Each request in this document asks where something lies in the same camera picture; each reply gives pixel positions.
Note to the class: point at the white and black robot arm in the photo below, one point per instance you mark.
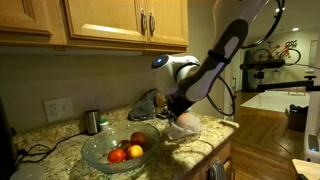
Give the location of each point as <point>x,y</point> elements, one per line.
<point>166,73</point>

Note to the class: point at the yellow orange peach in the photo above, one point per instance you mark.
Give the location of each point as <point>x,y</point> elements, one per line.
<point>135,151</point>

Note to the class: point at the grey striped hanging towel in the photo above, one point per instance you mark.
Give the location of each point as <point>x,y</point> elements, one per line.
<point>216,171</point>

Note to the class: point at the wooden drawer front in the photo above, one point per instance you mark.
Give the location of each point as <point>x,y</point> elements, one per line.
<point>224,153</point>

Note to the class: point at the white appliance with blue light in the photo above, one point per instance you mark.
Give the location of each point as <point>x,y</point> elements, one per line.
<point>311,148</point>

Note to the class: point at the white bottle green cap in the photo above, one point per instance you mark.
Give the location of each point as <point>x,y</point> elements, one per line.
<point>104,126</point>

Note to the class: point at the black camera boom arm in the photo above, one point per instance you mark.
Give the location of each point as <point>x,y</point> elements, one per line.
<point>283,86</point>

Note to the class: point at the light wooden board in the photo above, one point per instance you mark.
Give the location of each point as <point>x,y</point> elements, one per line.
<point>308,170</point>

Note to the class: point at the large glass bowl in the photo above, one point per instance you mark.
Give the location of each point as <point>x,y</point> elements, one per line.
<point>100,150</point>

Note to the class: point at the black kitchen appliance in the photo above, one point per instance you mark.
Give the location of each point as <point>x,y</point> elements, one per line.
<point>5,140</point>

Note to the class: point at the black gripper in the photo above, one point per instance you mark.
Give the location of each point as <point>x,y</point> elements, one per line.
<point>180,106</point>

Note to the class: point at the stainless steel cup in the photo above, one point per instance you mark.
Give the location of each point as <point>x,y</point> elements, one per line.
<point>91,121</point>

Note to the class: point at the dark box on floor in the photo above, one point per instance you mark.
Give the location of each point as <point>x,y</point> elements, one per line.
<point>296,116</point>

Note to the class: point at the white floor rug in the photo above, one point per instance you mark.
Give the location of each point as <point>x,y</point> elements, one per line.
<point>276,101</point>

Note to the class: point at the small dark tray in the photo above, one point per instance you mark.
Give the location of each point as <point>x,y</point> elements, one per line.
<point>163,116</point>

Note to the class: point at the orange red peach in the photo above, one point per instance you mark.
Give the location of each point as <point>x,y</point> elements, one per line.
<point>124,145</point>
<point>137,137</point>

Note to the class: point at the clear plastic bag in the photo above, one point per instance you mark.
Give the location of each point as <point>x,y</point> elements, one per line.
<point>194,127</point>

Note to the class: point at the white wall outlet plate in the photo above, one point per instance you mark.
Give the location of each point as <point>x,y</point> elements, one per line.
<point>58,109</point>

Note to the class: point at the black stereo camera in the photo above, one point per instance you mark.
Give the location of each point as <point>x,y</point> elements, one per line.
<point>263,64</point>

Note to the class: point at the deep red peach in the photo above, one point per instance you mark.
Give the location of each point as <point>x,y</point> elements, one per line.
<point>116,155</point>

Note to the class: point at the crumpled grey cloth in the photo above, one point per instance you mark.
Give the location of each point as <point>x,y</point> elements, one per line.
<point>141,110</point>

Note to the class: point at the round ceiling light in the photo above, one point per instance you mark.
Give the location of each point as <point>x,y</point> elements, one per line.
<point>277,10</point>
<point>295,29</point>

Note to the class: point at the round glass lid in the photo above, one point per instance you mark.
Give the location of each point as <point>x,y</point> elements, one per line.
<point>26,173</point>

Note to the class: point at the red bicycle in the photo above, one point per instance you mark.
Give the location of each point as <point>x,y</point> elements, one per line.
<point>278,49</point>

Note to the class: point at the clear bag of bread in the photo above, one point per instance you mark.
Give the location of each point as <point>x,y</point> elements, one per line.
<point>160,101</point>

